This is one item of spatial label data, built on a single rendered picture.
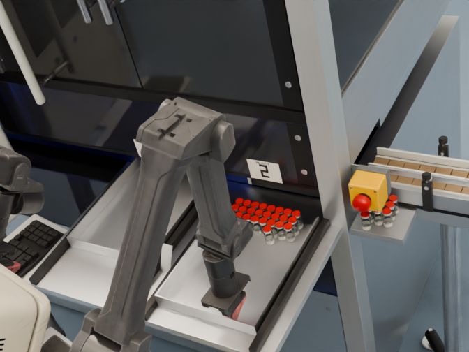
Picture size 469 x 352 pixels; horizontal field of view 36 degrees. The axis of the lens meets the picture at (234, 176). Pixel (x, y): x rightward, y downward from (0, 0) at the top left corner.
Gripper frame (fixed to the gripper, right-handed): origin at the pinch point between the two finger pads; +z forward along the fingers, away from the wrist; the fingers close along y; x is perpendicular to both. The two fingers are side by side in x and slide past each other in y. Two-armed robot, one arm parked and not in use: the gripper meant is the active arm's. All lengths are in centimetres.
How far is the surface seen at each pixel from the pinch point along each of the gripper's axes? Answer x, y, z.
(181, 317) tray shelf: 13.0, -2.2, 2.9
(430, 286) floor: -10, 100, 84
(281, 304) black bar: -7.9, 7.5, 0.2
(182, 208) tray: 32.3, 28.3, 0.7
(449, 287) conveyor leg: -31, 52, 30
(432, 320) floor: -15, 85, 85
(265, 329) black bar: -7.7, 0.3, 0.6
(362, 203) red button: -17.9, 30.9, -12.2
